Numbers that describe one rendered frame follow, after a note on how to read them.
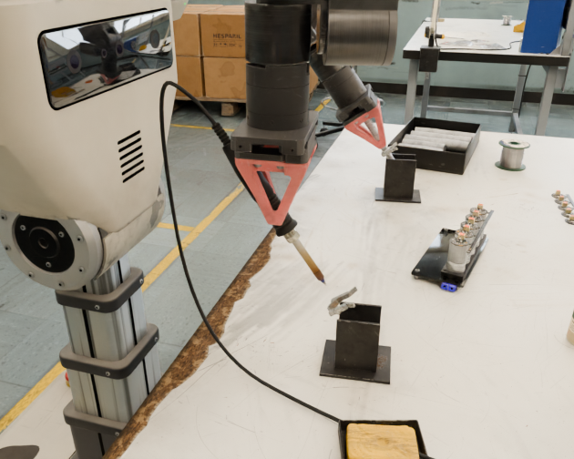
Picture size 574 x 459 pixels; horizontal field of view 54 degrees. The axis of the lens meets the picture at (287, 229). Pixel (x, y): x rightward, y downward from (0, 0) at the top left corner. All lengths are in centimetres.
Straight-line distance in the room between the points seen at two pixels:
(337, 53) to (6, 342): 177
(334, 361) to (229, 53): 386
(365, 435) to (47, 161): 45
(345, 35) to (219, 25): 389
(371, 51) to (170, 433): 39
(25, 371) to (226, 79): 299
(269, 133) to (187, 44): 398
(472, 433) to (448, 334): 15
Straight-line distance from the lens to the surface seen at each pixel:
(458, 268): 79
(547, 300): 82
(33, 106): 68
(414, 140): 130
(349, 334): 60
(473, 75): 524
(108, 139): 78
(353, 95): 98
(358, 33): 49
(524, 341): 73
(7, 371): 198
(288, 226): 56
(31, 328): 214
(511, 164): 126
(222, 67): 441
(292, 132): 50
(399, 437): 55
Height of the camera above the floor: 116
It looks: 26 degrees down
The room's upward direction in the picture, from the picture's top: straight up
